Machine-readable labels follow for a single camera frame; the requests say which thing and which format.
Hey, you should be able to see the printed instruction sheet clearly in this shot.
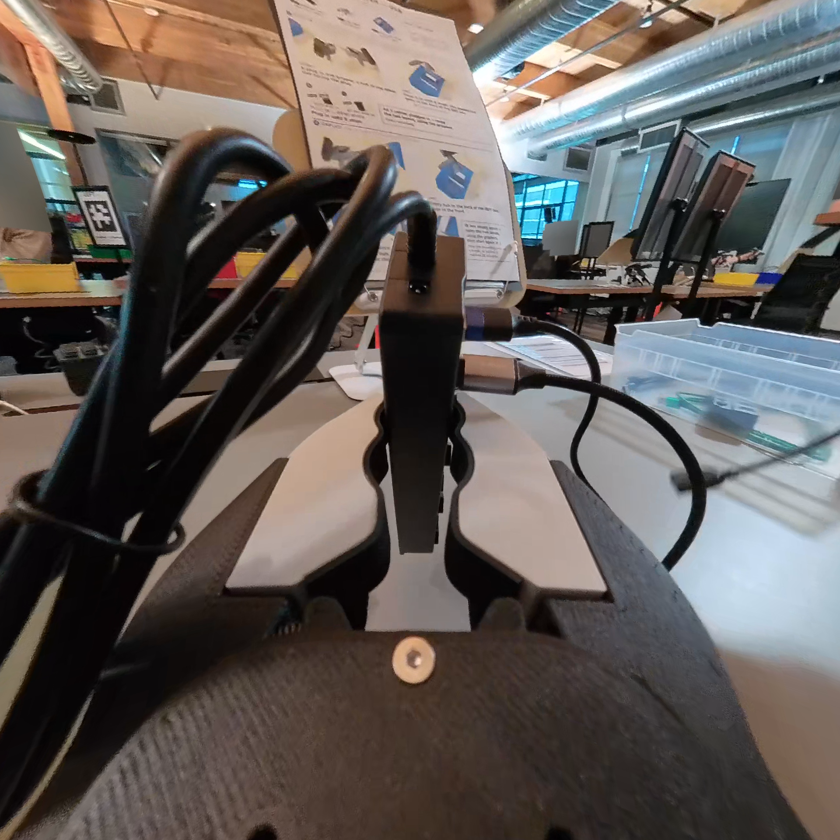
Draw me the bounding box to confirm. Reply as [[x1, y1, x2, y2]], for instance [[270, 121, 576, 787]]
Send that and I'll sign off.
[[271, 0, 521, 284]]

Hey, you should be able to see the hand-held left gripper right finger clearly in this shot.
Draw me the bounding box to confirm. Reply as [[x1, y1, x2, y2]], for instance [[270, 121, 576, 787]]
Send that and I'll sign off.
[[445, 399, 609, 602]]

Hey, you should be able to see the thin black cable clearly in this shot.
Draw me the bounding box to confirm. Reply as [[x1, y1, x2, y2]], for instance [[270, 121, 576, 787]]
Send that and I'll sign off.
[[669, 438, 840, 494]]

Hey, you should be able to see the blue-ringed plug black cable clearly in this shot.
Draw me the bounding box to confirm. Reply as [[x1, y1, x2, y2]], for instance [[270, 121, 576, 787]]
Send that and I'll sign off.
[[461, 306, 605, 490]]

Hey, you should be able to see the black battery charger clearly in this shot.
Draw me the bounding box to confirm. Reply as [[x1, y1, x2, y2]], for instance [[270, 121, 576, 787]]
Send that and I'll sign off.
[[51, 340, 110, 396]]

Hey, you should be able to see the black office chair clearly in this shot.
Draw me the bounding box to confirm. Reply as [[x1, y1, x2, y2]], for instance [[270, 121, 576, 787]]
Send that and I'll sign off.
[[753, 251, 840, 337]]

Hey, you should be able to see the white paper sheet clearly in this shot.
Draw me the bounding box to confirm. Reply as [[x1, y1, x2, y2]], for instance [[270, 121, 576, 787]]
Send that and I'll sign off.
[[484, 333, 616, 379]]

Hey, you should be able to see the small yellow bin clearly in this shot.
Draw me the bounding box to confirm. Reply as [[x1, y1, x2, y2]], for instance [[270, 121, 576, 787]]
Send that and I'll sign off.
[[231, 250, 298, 281], [0, 260, 84, 295]]

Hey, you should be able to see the fiducial marker sign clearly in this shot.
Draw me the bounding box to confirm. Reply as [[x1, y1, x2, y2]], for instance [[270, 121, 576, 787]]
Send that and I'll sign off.
[[70, 184, 130, 250]]

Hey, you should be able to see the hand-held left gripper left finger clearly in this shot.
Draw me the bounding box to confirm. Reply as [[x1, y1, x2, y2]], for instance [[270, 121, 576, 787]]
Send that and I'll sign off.
[[225, 399, 389, 597]]

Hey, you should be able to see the silver air duct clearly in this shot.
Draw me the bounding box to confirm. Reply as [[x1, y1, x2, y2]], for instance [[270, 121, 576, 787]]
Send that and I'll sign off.
[[468, 0, 840, 160]]

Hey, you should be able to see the white stand base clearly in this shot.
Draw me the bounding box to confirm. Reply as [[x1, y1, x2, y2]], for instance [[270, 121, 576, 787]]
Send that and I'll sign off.
[[327, 356, 389, 403]]

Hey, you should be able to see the black hub cable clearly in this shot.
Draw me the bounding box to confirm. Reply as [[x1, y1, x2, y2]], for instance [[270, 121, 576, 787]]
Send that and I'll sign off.
[[0, 126, 438, 828]]

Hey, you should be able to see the wide black monitor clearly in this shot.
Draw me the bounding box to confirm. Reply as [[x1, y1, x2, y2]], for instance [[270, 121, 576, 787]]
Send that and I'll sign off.
[[734, 176, 793, 255]]

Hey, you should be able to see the clear plastic bin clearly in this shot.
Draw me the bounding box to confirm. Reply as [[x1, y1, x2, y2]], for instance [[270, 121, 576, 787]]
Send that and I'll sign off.
[[612, 317, 840, 468]]

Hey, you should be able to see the black USB cable silver plug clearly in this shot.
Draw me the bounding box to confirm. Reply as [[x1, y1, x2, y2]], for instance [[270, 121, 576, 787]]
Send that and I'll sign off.
[[458, 356, 710, 573]]

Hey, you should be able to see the black usb hub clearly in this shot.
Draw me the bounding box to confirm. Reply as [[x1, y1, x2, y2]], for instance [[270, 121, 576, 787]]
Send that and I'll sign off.
[[378, 231, 468, 557]]

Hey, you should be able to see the tall black monitor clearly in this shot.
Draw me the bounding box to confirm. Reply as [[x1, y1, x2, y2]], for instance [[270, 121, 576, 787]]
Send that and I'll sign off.
[[676, 151, 757, 265], [632, 126, 711, 265]]

